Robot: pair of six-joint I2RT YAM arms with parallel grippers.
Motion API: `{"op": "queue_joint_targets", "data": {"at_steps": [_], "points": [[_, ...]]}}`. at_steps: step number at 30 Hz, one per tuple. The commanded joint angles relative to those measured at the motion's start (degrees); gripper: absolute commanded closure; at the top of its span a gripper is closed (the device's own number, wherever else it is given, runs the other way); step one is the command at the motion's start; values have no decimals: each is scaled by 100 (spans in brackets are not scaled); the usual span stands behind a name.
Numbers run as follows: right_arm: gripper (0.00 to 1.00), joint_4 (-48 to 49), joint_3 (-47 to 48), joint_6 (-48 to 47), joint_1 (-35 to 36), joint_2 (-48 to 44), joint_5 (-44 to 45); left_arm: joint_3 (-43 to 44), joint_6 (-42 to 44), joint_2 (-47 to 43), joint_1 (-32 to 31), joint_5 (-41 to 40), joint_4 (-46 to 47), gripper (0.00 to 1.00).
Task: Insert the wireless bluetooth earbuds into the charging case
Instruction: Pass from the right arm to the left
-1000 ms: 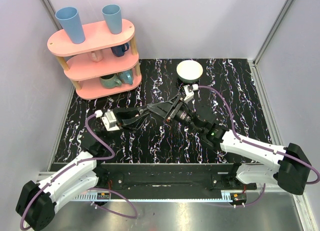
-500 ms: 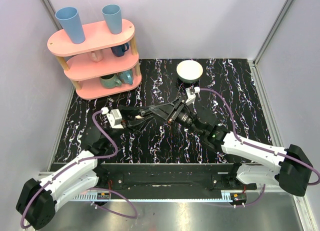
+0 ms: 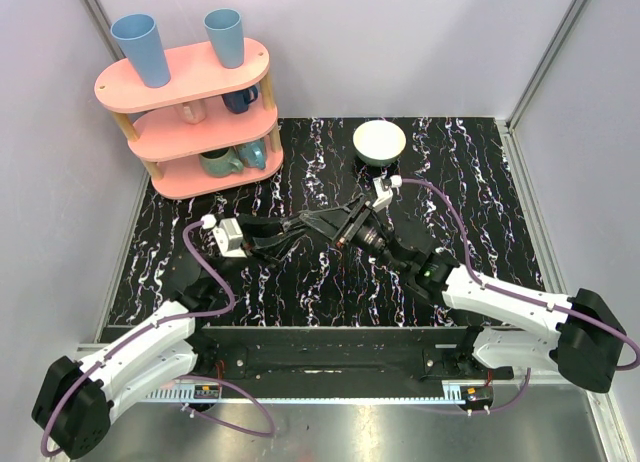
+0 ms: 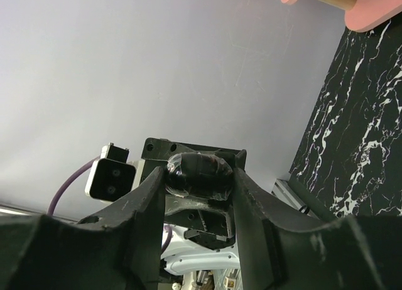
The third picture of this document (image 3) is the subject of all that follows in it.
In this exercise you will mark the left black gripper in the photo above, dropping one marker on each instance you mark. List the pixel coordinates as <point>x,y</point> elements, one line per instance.
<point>248,236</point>

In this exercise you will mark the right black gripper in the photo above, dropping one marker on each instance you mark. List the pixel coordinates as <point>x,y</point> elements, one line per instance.
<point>342,229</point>

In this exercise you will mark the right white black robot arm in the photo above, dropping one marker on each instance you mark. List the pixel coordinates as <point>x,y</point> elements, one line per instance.
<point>577,336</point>

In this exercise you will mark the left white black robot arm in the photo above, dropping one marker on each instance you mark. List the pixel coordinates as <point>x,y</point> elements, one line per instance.
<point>79,400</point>

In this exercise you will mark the cream white bowl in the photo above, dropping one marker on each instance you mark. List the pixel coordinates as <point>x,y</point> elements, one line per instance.
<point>379,143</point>

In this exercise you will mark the light blue butterfly mug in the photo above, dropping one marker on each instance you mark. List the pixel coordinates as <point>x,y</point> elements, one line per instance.
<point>253,154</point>

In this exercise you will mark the green glazed mug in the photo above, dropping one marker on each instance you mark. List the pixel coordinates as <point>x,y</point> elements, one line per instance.
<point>221,162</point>

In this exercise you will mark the pink three-tier shelf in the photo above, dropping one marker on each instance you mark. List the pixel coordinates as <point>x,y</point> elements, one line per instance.
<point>168,147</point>

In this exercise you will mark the black marble pattern mat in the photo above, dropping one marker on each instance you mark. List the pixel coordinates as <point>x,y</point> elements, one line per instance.
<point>462,192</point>

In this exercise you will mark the dark blue mug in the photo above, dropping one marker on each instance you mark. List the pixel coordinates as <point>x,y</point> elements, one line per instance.
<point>239,102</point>

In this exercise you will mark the pink mug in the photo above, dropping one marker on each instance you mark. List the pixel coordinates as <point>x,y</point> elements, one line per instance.
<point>193,112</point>

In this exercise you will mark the right light blue tumbler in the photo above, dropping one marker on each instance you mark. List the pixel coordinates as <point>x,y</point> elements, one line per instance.
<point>225,31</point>

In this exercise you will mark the light blue tumbler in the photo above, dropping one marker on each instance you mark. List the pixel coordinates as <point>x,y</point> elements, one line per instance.
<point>138,37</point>
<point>225,31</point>

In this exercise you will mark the left light blue tumbler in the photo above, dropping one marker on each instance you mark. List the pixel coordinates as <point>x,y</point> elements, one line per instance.
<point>138,37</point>

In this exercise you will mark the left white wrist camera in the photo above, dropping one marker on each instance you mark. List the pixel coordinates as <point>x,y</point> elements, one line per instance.
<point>229,238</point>

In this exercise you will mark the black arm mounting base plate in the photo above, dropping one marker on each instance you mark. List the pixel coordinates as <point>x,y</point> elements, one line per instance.
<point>423,353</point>

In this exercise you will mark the slotted white cable duct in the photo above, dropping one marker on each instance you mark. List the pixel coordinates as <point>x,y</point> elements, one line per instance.
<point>435,394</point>

